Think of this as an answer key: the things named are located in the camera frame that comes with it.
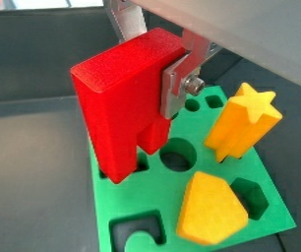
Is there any red double-square block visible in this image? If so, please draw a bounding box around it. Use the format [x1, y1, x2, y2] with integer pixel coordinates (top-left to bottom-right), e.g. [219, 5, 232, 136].
[70, 29, 184, 183]

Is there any yellow star block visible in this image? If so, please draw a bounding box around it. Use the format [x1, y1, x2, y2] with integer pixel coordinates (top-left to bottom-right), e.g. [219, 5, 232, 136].
[203, 83, 282, 162]

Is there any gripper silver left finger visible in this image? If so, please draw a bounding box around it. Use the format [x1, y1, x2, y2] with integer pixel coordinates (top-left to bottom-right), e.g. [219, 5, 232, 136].
[102, 0, 147, 42]

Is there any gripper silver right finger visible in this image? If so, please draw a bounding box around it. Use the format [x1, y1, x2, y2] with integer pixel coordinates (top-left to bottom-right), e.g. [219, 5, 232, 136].
[160, 29, 222, 119]

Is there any green shape sorter board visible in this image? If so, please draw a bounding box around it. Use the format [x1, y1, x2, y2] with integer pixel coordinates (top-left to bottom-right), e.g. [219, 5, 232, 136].
[90, 86, 295, 252]

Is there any yellow pentagon block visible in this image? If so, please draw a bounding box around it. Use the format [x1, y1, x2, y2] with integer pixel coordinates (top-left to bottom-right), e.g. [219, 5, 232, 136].
[176, 171, 248, 245]

